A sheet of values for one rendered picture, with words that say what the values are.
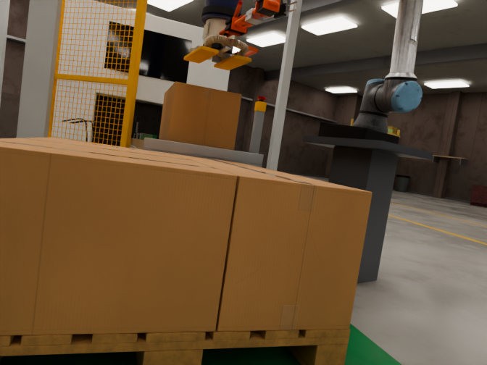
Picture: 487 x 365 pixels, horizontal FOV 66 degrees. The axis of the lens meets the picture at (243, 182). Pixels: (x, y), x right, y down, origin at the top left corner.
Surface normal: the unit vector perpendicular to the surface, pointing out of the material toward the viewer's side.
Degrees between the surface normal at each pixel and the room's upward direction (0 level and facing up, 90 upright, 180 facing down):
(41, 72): 90
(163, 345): 90
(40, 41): 90
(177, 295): 90
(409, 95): 99
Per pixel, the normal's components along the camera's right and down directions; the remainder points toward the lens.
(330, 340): 0.32, 0.11
